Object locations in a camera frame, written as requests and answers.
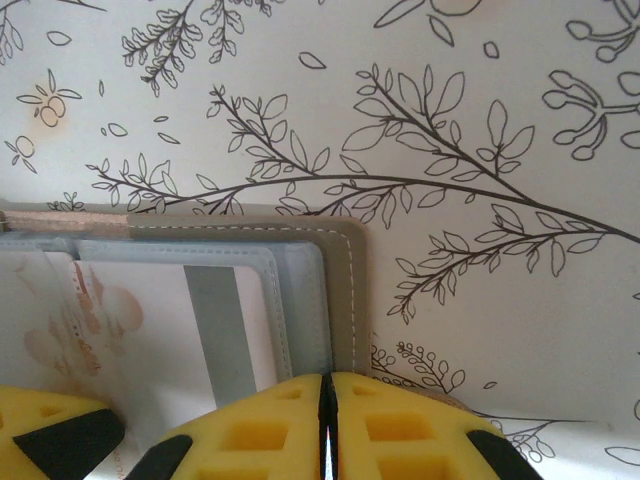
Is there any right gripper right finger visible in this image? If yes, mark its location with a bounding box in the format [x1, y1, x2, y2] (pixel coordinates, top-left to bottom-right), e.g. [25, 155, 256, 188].
[329, 372, 546, 480]

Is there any grey leather card holder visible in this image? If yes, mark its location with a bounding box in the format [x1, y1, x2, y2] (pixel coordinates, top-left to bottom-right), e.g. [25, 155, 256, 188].
[0, 209, 372, 416]

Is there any white credit card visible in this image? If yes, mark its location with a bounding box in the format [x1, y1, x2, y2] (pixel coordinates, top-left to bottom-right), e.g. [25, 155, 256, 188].
[0, 249, 281, 421]

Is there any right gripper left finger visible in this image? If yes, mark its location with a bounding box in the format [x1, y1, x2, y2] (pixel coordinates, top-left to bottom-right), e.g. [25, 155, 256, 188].
[124, 373, 329, 480]

